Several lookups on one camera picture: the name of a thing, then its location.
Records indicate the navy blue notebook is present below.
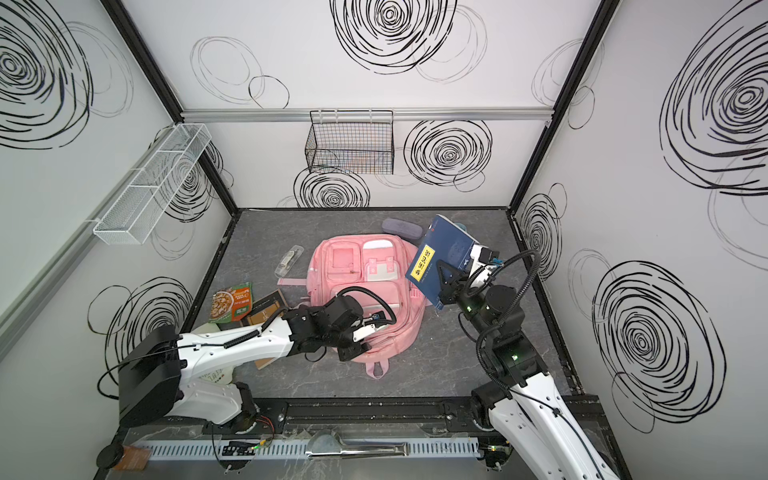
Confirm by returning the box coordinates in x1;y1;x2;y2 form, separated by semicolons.
405;215;479;310

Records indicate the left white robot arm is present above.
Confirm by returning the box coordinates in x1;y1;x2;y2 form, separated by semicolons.
118;296;380;428

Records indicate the white wire shelf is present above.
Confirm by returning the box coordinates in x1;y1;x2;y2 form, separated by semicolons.
93;123;212;245

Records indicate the green snack packet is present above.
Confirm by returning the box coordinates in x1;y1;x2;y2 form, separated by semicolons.
209;282;253;324

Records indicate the clear plastic pencil case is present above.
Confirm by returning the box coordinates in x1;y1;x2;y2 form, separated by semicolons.
274;245;304;278

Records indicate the black corner frame post left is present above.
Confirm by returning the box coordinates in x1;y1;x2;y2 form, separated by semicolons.
100;0;239;216

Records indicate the aluminium wall rail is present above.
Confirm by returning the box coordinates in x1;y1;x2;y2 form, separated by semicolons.
181;106;554;123

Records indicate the pink student backpack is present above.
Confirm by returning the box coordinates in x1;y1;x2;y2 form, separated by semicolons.
277;234;427;379

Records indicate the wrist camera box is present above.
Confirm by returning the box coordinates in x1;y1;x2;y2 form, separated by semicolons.
352;311;391;342
469;244;499;273

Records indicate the white slotted cable duct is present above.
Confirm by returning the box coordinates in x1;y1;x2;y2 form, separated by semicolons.
135;434;481;461

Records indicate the black corner frame post right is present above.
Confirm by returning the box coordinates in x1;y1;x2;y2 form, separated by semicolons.
508;0;620;215

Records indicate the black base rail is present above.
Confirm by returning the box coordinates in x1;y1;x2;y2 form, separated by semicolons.
120;396;493;436

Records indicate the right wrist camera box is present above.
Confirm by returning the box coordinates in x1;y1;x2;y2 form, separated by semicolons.
469;244;499;273

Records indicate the black corner frame post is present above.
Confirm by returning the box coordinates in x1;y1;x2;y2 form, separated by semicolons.
508;0;620;215
100;0;239;216

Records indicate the black wire basket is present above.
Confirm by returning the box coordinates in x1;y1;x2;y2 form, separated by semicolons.
304;120;395;175

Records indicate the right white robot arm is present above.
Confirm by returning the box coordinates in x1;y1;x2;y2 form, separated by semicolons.
434;250;617;479

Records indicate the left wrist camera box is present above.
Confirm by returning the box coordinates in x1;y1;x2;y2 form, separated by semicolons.
352;311;391;342

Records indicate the purple glasses case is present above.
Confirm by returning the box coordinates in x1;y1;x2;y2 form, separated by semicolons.
382;218;424;242

